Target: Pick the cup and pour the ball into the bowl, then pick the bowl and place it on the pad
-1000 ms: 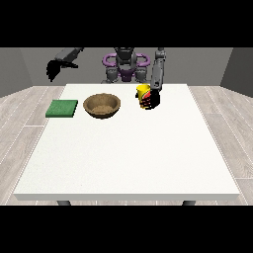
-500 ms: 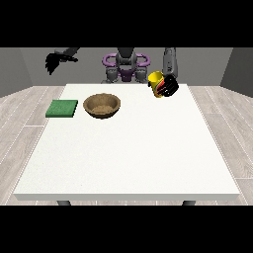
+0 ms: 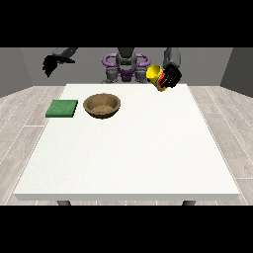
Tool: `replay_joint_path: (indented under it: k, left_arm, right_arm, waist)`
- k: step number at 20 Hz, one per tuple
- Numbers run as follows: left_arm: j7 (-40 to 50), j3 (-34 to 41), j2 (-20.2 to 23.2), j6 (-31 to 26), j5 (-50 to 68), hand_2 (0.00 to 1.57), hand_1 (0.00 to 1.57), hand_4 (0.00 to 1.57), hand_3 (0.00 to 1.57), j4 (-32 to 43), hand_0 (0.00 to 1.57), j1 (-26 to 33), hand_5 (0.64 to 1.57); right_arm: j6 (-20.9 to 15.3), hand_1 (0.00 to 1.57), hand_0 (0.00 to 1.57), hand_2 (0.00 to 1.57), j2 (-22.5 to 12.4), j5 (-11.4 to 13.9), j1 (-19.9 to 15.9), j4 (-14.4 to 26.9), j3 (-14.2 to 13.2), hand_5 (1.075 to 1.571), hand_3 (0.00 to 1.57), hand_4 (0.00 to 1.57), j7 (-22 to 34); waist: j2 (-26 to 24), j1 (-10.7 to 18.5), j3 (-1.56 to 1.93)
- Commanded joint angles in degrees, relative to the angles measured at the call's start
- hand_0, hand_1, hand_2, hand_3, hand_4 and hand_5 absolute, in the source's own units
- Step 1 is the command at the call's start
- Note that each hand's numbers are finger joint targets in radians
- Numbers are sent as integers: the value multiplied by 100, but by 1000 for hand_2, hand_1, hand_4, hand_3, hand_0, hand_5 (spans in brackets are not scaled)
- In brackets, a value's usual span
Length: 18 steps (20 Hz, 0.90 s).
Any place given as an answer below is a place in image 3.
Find yellow cup with melon print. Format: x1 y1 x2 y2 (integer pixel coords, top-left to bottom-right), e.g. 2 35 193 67
145 64 170 93

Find green square pad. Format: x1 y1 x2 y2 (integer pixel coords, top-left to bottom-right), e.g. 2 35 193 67
44 99 79 119

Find brown wooden bowl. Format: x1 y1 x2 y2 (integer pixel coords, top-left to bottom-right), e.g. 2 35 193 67
82 93 122 120

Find grey robot trunk purple rings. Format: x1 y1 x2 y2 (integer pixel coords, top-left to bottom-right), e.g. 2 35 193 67
101 47 152 85

